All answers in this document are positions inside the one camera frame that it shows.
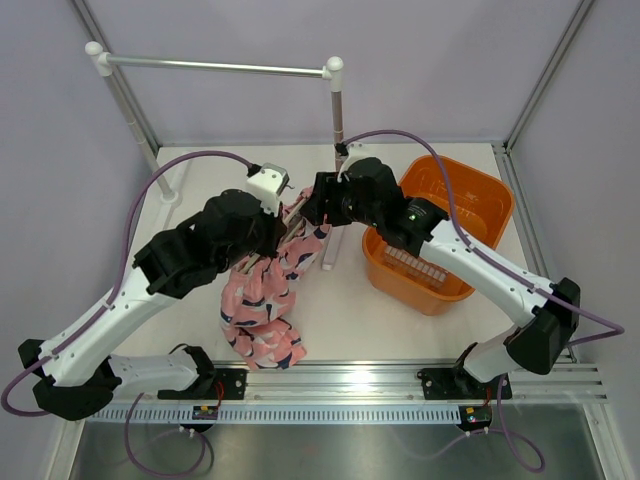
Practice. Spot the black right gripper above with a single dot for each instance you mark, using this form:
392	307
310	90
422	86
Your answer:
326	187

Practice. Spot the white slotted cable duct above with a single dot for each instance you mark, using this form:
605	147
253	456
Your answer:
240	414

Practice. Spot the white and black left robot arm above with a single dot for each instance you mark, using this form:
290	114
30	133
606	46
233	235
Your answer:
79	373

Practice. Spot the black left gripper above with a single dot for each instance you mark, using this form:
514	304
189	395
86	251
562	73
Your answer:
277	230

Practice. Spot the pink shark print shorts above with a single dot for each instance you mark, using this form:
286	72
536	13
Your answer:
256	300

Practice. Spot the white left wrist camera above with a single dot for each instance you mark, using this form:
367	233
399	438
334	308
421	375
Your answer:
266	183

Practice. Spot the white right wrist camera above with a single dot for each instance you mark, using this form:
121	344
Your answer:
349	154

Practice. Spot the wooden clothes hanger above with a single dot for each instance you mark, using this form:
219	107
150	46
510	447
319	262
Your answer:
292	220

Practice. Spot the metal clothes rack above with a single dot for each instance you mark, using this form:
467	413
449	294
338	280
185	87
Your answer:
107	64

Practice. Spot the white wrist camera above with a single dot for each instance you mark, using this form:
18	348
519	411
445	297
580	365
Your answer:
266	183
349	154

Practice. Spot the orange plastic basket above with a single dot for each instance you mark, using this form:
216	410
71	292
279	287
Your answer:
432	283

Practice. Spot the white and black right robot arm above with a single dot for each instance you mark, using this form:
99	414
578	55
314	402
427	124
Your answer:
543	313

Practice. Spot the aluminium mounting rail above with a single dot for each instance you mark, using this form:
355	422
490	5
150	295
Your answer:
395	382

